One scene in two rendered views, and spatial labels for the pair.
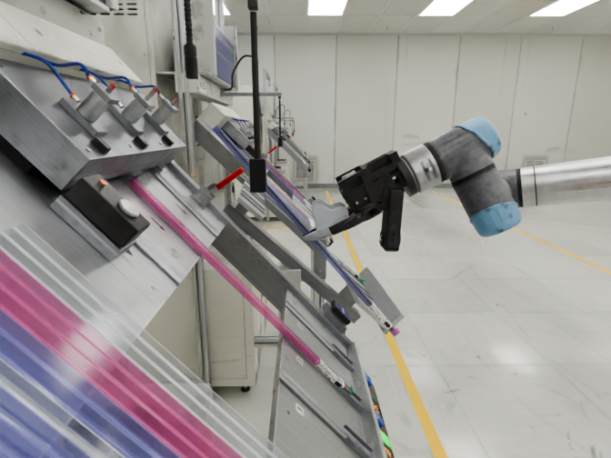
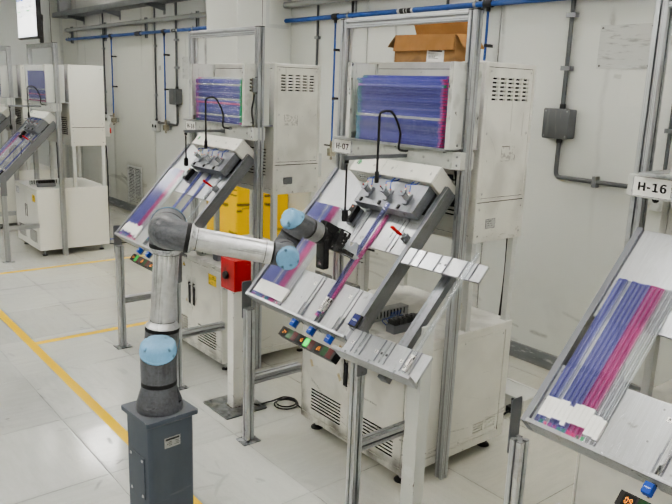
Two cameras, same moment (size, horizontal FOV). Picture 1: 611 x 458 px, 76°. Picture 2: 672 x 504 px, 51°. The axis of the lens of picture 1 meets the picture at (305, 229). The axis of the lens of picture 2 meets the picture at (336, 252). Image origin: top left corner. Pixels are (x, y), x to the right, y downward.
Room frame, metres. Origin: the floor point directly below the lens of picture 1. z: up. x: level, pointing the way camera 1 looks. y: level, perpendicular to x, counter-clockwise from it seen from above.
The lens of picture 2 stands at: (2.61, -1.64, 1.60)
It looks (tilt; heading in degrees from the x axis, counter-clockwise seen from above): 13 degrees down; 141
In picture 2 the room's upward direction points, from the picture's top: 2 degrees clockwise
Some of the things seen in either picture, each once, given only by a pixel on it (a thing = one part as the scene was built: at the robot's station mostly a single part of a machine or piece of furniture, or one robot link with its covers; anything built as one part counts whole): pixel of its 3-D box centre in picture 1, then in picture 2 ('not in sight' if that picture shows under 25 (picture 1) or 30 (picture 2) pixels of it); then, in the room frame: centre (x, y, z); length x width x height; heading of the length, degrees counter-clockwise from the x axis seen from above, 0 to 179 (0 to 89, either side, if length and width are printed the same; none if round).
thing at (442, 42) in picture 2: not in sight; (442, 40); (0.37, 0.71, 1.82); 0.68 x 0.30 x 0.20; 1
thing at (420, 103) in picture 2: not in sight; (407, 109); (0.48, 0.41, 1.52); 0.51 x 0.13 x 0.27; 1
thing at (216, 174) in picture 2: not in sight; (214, 247); (-1.01, 0.33, 0.66); 1.01 x 0.73 x 1.31; 91
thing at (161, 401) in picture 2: not in sight; (159, 393); (0.58, -0.74, 0.60); 0.15 x 0.15 x 0.10
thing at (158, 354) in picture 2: not in sight; (158, 359); (0.57, -0.73, 0.72); 0.13 x 0.12 x 0.14; 151
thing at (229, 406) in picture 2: not in sight; (235, 333); (-0.29, 0.06, 0.39); 0.24 x 0.24 x 0.78; 1
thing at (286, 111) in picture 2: not in sight; (242, 195); (-1.03, 0.54, 0.95); 1.35 x 0.82 x 1.90; 91
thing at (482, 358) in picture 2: not in sight; (402, 374); (0.42, 0.53, 0.31); 0.70 x 0.65 x 0.62; 1
